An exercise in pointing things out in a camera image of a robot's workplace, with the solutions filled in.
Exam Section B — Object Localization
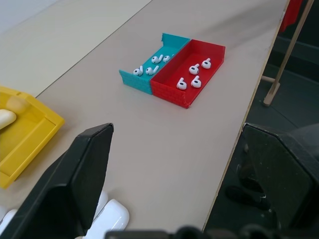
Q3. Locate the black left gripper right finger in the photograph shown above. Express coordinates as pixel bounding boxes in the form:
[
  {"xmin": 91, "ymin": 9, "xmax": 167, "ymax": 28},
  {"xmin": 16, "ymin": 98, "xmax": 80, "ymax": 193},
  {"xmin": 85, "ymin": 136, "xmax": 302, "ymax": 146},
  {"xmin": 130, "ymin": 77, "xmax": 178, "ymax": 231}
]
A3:
[{"xmin": 242, "ymin": 122, "xmax": 319, "ymax": 230}]

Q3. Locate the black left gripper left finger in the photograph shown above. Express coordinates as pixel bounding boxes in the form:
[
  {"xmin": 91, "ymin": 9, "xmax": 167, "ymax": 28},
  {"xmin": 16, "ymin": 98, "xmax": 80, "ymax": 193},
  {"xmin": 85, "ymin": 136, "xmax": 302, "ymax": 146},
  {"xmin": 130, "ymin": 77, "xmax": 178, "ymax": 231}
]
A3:
[{"xmin": 0, "ymin": 122, "xmax": 115, "ymax": 239}]

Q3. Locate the yellow plastic bin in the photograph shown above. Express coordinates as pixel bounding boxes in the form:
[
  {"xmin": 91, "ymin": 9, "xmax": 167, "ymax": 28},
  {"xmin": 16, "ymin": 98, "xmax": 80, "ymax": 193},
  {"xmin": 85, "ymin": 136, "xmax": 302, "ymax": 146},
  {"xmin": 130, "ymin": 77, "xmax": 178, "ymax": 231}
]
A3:
[{"xmin": 0, "ymin": 86, "xmax": 65, "ymax": 189}]

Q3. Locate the dark rounded shoe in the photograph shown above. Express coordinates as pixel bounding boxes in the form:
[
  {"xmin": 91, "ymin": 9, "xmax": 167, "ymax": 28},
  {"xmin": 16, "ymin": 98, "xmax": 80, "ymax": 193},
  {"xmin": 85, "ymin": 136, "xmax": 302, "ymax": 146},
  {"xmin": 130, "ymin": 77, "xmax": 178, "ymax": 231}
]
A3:
[{"xmin": 225, "ymin": 185, "xmax": 271, "ymax": 210}]

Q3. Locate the wooden pole stand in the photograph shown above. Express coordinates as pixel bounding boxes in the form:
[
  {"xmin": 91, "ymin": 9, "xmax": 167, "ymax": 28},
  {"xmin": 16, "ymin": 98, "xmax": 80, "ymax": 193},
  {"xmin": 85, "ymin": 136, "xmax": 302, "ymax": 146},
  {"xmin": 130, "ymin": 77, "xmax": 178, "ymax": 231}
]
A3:
[{"xmin": 261, "ymin": 0, "xmax": 315, "ymax": 107}]

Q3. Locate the red brick-pattern tray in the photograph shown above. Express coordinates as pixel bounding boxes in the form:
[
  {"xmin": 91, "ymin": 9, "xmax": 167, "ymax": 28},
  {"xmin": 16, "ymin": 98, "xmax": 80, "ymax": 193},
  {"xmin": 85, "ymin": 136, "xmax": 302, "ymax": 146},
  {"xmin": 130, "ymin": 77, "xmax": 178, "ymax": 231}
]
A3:
[{"xmin": 150, "ymin": 38, "xmax": 226, "ymax": 110}]

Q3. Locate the red cloth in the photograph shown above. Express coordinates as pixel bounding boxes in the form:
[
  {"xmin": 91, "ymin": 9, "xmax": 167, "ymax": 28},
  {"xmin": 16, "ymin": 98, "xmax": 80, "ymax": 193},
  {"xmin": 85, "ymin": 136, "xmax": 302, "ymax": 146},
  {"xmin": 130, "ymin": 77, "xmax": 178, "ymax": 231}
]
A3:
[{"xmin": 278, "ymin": 0, "xmax": 304, "ymax": 33}]

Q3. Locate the teal brick-pattern tray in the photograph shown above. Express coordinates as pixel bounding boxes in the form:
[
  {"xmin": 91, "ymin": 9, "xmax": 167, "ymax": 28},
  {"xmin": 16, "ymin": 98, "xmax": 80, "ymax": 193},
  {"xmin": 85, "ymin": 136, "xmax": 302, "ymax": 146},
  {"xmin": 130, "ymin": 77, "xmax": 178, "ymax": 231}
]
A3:
[{"xmin": 119, "ymin": 32, "xmax": 191, "ymax": 96}]

